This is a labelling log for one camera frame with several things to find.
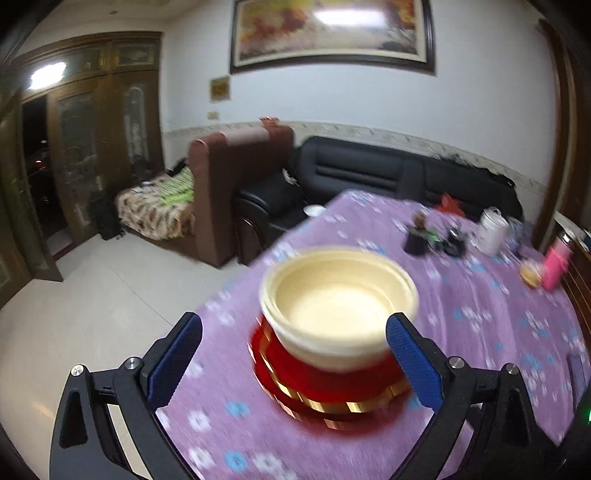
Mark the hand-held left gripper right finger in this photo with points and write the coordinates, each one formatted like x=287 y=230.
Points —
x=413 y=364

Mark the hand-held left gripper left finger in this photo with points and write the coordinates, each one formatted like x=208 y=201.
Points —
x=173 y=364

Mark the dark remote control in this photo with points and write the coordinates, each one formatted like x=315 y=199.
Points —
x=577 y=371

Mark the purple floral tablecloth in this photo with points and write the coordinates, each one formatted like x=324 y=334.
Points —
x=471 y=323

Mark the small dark table clutter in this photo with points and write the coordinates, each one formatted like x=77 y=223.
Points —
x=452 y=242

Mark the bun in plastic bag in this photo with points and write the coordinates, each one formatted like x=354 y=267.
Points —
x=531 y=274

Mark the floral blanket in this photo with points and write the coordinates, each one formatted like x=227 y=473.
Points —
x=147 y=217

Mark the white jar with lid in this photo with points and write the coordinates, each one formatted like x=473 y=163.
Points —
x=491 y=233

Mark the black bag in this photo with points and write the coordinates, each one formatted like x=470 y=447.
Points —
x=108 y=224

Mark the red item on sofa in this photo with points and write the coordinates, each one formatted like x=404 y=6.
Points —
x=450 y=204

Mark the pink bottle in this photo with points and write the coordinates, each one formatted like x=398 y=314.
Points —
x=556 y=265

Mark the green patterned cloth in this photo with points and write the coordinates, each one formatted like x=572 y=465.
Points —
x=178 y=187

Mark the small white dish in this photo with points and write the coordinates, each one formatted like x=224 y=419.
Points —
x=315 y=211

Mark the brown armchair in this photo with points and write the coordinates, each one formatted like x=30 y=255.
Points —
x=231 y=184

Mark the black leather sofa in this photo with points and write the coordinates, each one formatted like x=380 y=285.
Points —
x=360 y=166

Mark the wooden glass-door cabinet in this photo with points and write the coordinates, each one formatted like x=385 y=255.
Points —
x=92 y=138

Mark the framed painting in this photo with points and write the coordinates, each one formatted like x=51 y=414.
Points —
x=332 y=32

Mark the wall socket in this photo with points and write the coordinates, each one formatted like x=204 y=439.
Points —
x=213 y=116

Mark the wooden door frame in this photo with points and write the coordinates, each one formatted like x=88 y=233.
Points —
x=561 y=138

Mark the small gold wall frame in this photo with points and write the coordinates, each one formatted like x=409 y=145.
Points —
x=220 y=88

